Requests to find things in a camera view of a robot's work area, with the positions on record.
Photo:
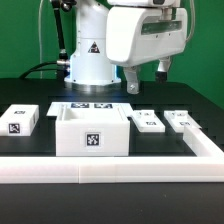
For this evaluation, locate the white base tag plate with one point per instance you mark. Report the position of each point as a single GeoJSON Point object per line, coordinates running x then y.
{"type": "Point", "coordinates": [55, 107]}

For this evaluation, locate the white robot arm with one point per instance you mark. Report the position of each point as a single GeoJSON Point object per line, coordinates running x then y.
{"type": "Point", "coordinates": [89, 67]}

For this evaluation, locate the white cabinet top block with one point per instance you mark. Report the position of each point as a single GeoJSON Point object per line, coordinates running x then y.
{"type": "Point", "coordinates": [19, 120]}

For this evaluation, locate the white cabinet body box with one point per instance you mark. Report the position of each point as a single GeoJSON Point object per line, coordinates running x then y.
{"type": "Point", "coordinates": [92, 132]}

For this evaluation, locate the white L-shaped fence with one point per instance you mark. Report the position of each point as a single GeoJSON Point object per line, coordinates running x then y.
{"type": "Point", "coordinates": [207, 165]}

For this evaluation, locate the white cabinet door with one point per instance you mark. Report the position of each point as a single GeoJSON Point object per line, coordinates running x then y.
{"type": "Point", "coordinates": [146, 121]}
{"type": "Point", "coordinates": [179, 119]}

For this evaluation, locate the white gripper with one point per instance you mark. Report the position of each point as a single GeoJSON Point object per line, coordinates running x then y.
{"type": "Point", "coordinates": [135, 36]}

